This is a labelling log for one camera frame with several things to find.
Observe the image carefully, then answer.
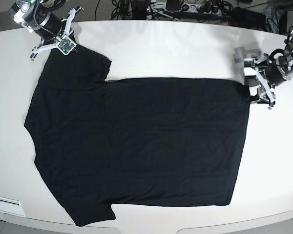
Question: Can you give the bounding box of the black box on floor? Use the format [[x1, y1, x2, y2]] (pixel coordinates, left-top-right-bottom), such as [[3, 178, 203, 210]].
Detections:
[[230, 7, 266, 28]]

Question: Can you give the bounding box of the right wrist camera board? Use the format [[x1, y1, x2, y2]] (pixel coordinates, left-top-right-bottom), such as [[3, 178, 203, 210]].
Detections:
[[57, 37, 77, 56]]

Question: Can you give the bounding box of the white label plate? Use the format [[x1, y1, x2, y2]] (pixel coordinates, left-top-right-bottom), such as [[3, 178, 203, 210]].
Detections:
[[0, 197, 26, 217]]

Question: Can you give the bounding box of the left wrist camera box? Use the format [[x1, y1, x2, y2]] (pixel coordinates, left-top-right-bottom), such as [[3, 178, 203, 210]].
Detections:
[[243, 58, 256, 69]]

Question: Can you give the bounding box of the black T-shirt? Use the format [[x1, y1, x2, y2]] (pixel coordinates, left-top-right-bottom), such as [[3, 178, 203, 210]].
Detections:
[[24, 47, 251, 227]]

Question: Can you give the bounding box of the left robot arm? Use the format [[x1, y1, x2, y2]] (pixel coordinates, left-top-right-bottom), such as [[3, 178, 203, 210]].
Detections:
[[244, 26, 293, 109]]

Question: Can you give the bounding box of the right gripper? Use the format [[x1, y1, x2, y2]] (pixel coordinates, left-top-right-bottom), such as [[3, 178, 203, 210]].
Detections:
[[26, 11, 80, 53]]

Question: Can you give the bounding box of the grey power strip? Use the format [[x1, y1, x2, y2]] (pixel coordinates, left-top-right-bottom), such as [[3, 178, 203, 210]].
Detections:
[[180, 1, 220, 14]]

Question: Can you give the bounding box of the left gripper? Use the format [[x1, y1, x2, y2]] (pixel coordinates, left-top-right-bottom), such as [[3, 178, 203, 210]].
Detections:
[[244, 55, 287, 104]]

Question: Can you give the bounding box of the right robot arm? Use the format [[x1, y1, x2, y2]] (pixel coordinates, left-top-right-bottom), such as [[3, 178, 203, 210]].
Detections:
[[9, 0, 83, 61]]

